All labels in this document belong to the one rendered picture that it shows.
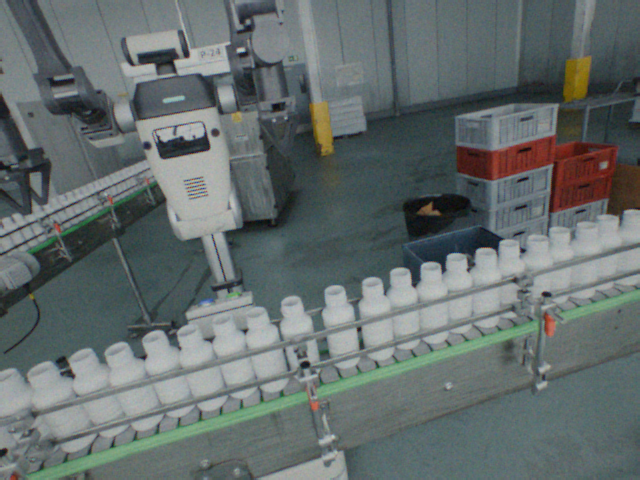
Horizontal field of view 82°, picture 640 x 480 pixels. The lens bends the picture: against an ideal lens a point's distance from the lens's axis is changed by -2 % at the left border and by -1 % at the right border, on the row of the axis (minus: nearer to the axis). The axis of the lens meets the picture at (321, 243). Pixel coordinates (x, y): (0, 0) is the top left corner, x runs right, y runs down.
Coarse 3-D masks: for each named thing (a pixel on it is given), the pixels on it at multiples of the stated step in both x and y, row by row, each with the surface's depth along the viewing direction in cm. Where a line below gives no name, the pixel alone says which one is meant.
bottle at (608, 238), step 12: (600, 216) 79; (612, 216) 78; (600, 228) 78; (612, 228) 77; (600, 240) 78; (612, 240) 77; (600, 264) 79; (612, 264) 79; (600, 276) 80; (600, 288) 81
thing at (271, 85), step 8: (280, 64) 63; (256, 72) 63; (264, 72) 63; (272, 72) 63; (280, 72) 64; (256, 80) 64; (264, 80) 63; (272, 80) 63; (280, 80) 64; (256, 88) 65; (264, 88) 64; (272, 88) 64; (280, 88) 64; (264, 96) 64; (272, 96) 64; (280, 96) 65; (288, 96) 66; (256, 104) 68; (264, 104) 62; (272, 104) 67; (288, 104) 63; (296, 104) 64
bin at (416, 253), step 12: (468, 228) 134; (480, 228) 134; (420, 240) 131; (432, 240) 132; (444, 240) 133; (456, 240) 134; (468, 240) 136; (480, 240) 136; (492, 240) 129; (408, 252) 125; (420, 252) 133; (432, 252) 134; (444, 252) 135; (456, 252) 136; (468, 252) 138; (408, 264) 129; (420, 264) 118; (444, 264) 137
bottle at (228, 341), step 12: (216, 324) 64; (228, 324) 64; (216, 336) 65; (228, 336) 65; (240, 336) 66; (216, 348) 65; (228, 348) 64; (240, 348) 65; (240, 360) 66; (228, 372) 66; (240, 372) 67; (252, 372) 69; (228, 384) 68; (240, 384) 67; (240, 396) 69
